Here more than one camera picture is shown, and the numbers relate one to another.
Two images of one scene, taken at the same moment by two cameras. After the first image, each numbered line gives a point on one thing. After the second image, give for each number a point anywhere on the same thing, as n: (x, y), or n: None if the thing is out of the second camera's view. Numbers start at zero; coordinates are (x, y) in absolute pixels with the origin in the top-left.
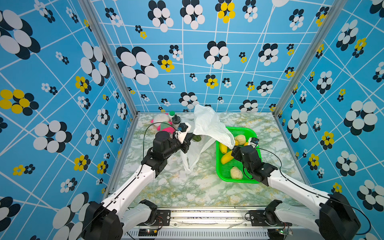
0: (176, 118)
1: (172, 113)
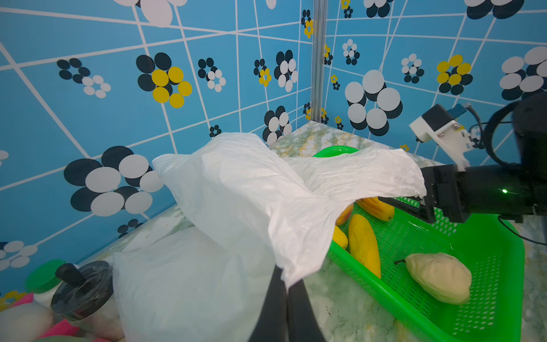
0: (87, 296)
1: (42, 281)
